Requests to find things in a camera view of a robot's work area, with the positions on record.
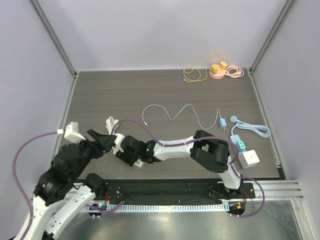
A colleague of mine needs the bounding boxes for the pink coiled cord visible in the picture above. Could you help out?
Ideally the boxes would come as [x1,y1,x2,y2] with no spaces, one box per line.
[224,65,245,79]

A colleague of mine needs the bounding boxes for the orange charger plug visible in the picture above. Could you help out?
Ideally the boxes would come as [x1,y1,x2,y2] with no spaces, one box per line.
[219,61,228,71]

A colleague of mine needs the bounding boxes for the white cube socket adapter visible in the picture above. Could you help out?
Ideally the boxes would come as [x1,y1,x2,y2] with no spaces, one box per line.
[238,150,260,169]

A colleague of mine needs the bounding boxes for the blue USB charger plug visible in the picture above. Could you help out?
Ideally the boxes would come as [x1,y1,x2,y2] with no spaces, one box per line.
[218,118,227,131]

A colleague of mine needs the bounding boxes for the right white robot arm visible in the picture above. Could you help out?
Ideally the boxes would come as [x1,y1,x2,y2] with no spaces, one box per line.
[112,130,244,198]

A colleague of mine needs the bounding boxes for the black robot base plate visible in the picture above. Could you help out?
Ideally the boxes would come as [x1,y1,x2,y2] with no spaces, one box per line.
[100,178,256,207]

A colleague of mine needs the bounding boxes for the pink round power socket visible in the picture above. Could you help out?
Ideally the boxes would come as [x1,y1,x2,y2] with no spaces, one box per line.
[208,69,226,80]

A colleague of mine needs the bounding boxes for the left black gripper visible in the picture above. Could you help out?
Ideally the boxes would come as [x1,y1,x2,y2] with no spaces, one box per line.
[71,128,117,179]

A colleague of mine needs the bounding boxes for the light blue power strip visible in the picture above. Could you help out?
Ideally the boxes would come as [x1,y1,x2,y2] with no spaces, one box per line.
[230,134,242,147]

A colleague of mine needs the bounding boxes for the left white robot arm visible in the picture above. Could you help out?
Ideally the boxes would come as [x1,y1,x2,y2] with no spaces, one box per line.
[12,129,117,240]

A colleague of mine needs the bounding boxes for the light blue strip cord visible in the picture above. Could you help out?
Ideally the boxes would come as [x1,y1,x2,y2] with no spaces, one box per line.
[229,115,272,139]

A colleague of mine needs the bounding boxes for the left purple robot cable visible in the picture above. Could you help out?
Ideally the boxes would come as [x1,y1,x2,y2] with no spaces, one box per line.
[12,131,127,236]

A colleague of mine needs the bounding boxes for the white USB power strip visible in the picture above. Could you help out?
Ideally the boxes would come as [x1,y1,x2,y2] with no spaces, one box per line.
[133,159,144,168]

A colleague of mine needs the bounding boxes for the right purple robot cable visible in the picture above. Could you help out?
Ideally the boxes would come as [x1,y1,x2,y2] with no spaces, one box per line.
[111,118,266,220]

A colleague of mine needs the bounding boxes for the yellow charging cable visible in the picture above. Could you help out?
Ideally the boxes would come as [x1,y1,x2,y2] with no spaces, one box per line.
[182,52,228,83]

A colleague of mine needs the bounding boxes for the white slotted cable duct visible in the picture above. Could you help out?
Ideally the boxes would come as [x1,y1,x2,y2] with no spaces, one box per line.
[41,203,230,214]

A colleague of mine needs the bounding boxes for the teal plug adapter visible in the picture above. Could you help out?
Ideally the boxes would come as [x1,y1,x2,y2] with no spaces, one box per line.
[236,140,246,153]

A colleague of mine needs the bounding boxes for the yellow charger plug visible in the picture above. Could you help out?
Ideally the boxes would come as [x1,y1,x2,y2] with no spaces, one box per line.
[210,64,219,74]

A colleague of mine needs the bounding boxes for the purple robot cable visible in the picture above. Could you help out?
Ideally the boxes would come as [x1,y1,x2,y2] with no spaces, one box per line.
[111,118,266,220]
[12,131,127,236]

